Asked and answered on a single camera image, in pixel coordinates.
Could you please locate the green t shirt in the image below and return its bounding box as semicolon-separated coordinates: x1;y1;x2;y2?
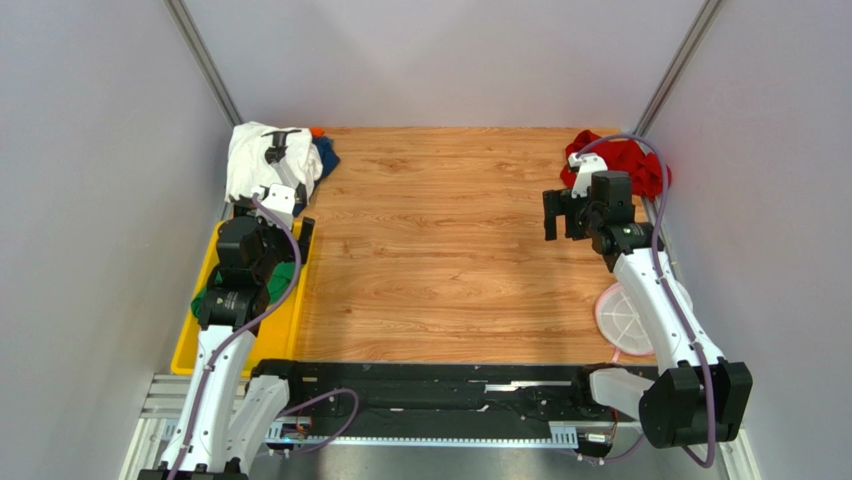
190;262;295;319

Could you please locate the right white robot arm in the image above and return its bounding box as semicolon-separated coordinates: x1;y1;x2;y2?
542;171;753;449

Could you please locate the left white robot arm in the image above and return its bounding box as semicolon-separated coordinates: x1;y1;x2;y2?
138;216;315;479

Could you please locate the red t shirt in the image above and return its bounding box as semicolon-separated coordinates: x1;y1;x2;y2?
559;129;663;200

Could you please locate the white printed t shirt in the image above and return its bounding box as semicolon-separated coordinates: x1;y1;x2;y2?
225;122;325;203

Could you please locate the blue t shirt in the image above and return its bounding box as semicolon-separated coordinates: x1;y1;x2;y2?
293;135;341;217

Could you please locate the yellow plastic bin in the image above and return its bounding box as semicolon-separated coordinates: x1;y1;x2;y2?
170;217;316;379

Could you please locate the white pink round basket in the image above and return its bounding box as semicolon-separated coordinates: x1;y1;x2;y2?
594;282;686;357

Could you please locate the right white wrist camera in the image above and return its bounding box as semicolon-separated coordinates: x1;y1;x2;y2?
567;153;608;198

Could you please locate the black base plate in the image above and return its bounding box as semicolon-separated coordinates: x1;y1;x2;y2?
251;360;641;442

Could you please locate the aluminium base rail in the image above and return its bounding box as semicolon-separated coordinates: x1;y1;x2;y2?
119;374;763;479

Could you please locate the right aluminium frame post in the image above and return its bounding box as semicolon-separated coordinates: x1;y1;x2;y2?
632;0;726;136

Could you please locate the aluminium frame post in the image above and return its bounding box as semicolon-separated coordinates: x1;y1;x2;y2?
632;0;726;136
163;0;243;126

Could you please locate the left aluminium frame post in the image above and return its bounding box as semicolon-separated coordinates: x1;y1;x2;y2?
163;0;243;126

